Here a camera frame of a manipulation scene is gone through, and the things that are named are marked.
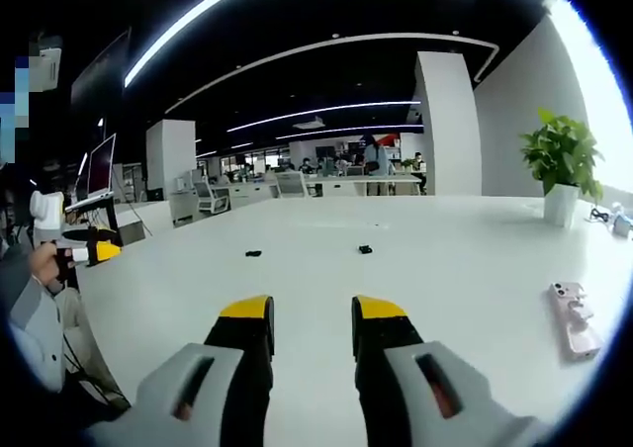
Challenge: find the small white blue device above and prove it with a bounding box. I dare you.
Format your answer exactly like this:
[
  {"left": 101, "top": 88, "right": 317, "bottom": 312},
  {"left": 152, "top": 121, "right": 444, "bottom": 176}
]
[{"left": 610, "top": 201, "right": 632, "bottom": 238}]

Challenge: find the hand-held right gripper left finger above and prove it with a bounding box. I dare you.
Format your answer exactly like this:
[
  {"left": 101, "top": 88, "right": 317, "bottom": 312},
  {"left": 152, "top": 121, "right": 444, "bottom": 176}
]
[{"left": 87, "top": 294, "right": 276, "bottom": 447}]

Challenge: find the white office chair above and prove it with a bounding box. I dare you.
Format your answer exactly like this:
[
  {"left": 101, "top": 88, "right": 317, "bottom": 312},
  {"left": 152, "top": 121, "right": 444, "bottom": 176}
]
[
  {"left": 274, "top": 170, "right": 312, "bottom": 199},
  {"left": 192, "top": 180, "right": 232, "bottom": 216}
]

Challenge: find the pink smartphone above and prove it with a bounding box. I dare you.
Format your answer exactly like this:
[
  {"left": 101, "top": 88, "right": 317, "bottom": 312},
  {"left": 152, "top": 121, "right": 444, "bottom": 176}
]
[{"left": 546, "top": 281, "right": 603, "bottom": 362}]

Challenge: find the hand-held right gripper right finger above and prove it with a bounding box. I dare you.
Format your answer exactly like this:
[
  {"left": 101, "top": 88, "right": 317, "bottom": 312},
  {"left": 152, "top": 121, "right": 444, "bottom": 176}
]
[{"left": 350, "top": 294, "right": 545, "bottom": 447}]

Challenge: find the person's left hand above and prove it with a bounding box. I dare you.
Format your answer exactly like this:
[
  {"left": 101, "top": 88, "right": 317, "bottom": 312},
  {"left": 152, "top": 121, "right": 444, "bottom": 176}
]
[{"left": 30, "top": 242, "right": 76, "bottom": 290}]

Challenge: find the green potted plant white pot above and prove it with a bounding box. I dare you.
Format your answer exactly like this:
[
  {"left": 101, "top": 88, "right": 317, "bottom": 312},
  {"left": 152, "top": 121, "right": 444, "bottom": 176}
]
[{"left": 518, "top": 107, "right": 605, "bottom": 228}]

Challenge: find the open laptop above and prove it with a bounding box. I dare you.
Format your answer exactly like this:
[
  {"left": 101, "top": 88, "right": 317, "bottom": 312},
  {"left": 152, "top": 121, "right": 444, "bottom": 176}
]
[{"left": 64, "top": 133, "right": 118, "bottom": 214}]

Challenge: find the long white office desk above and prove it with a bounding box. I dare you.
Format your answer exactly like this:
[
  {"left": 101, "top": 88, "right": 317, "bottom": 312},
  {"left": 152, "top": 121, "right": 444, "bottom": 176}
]
[{"left": 217, "top": 171, "right": 424, "bottom": 207}]

